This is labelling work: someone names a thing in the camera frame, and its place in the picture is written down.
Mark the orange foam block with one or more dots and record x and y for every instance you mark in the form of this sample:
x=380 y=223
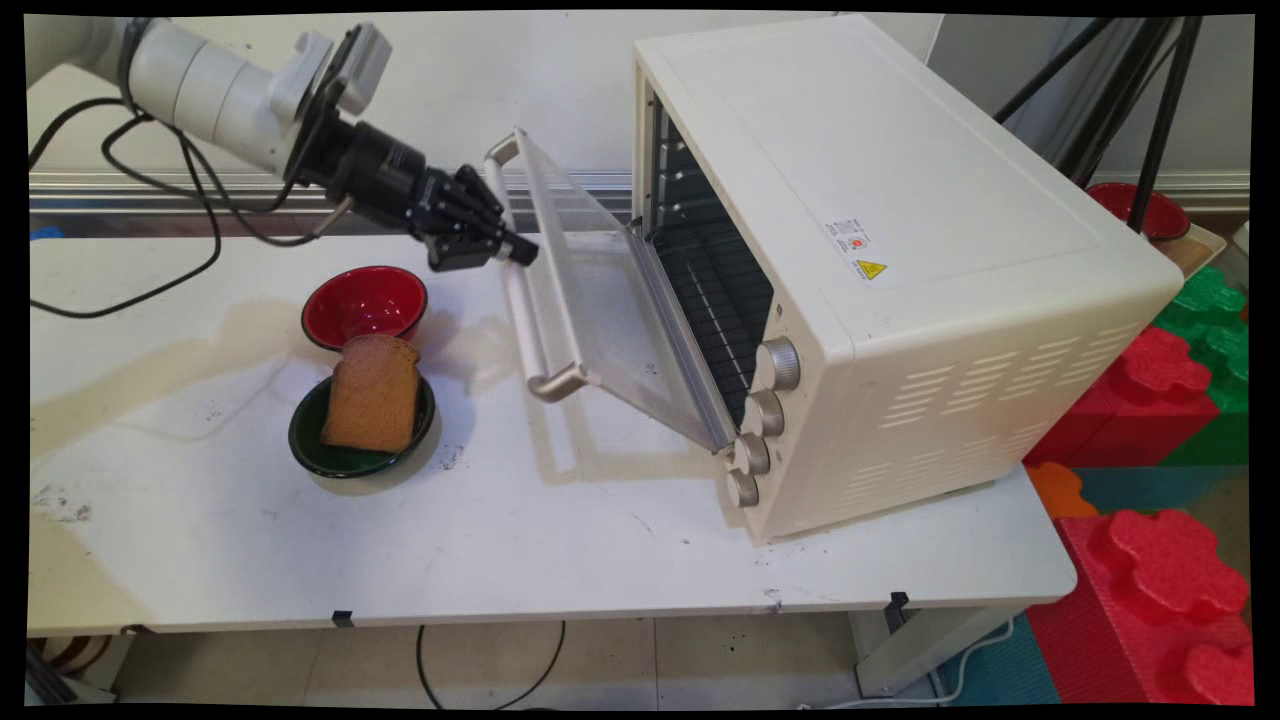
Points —
x=1060 y=490

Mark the red bowl with black rim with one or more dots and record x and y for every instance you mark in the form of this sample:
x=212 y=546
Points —
x=365 y=305

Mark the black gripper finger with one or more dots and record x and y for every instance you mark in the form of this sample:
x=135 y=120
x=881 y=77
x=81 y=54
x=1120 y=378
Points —
x=470 y=200
x=480 y=250

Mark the brown bread slice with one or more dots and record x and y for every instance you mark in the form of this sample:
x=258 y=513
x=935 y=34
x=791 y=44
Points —
x=372 y=395

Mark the dark green bowl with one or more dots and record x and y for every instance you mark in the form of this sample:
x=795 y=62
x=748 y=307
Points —
x=345 y=455

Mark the black tripod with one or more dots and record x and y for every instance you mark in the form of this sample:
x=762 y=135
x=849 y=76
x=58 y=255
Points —
x=1150 y=100

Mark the green foam block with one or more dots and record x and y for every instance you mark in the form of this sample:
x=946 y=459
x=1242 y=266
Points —
x=1215 y=320

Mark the cream oven knob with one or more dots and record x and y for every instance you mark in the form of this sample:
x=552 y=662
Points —
x=742 y=488
x=765 y=413
x=752 y=453
x=778 y=363

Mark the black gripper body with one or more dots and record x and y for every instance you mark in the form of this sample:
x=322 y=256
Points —
x=380 y=170

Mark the teal foam block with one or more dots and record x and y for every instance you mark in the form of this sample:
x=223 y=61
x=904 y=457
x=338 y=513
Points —
x=1160 y=488

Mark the cream white toaster oven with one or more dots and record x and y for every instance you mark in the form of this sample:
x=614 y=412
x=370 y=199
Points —
x=900 y=200

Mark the small red foam block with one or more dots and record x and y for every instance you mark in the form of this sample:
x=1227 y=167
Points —
x=1130 y=400

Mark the teal foam floor mat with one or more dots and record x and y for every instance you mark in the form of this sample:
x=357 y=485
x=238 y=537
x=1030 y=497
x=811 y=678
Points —
x=1000 y=670

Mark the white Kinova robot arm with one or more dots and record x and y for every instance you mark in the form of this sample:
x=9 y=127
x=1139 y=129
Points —
x=190 y=80

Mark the white table leg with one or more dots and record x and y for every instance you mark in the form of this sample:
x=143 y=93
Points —
x=900 y=650

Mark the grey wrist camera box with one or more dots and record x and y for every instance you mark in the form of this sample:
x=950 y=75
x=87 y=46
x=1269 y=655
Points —
x=350 y=60

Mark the metal wall rail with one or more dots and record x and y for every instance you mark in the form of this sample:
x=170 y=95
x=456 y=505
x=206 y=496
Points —
x=150 y=200

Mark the beige tray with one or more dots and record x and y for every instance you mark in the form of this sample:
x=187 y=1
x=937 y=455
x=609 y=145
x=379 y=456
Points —
x=1195 y=250

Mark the white label sticker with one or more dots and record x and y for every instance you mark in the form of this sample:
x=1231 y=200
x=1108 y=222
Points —
x=848 y=236

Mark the black table edge clip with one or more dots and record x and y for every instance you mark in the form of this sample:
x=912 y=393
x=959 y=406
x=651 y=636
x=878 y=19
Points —
x=898 y=601
x=343 y=619

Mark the red bowl beside tripod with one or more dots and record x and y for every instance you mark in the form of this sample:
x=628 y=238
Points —
x=1150 y=212

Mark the yellow warning sticker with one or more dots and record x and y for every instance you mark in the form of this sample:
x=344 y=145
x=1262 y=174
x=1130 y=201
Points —
x=870 y=270

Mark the large red foam block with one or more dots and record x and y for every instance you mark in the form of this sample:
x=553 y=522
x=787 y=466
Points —
x=1150 y=610

